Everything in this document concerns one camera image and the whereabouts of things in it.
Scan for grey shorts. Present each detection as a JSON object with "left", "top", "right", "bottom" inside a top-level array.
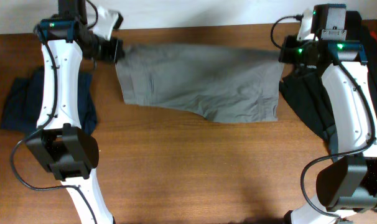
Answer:
[{"left": 116, "top": 44, "right": 284, "bottom": 123}]

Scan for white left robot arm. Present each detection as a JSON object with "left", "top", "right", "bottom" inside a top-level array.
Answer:
[{"left": 23, "top": 1, "right": 124, "bottom": 223}]

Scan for black clothes pile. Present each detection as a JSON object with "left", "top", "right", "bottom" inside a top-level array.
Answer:
[{"left": 278, "top": 11, "right": 377, "bottom": 215}]

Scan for folded navy blue garment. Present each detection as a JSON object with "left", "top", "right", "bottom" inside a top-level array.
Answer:
[{"left": 0, "top": 67, "right": 98, "bottom": 134}]

